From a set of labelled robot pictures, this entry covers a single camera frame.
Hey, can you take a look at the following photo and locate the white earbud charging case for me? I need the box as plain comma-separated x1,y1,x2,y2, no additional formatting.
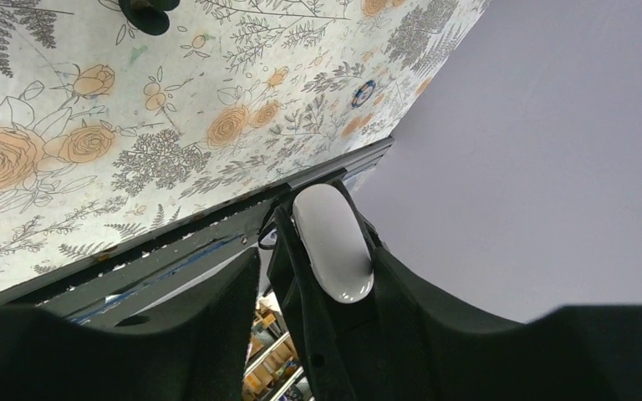
293,184,374,304

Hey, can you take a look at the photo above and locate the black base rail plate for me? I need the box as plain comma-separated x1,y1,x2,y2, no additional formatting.
0,137,394,327

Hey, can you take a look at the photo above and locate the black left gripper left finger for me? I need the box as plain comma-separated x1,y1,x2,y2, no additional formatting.
0,248,260,400

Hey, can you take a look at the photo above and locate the black oval earbud case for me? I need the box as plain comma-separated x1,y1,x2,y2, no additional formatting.
118,0,181,36

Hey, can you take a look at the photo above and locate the floral patterned table mat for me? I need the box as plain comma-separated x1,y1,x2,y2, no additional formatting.
0,1,489,292

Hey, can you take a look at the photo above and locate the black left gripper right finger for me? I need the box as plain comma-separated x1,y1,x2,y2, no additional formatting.
267,182,642,400

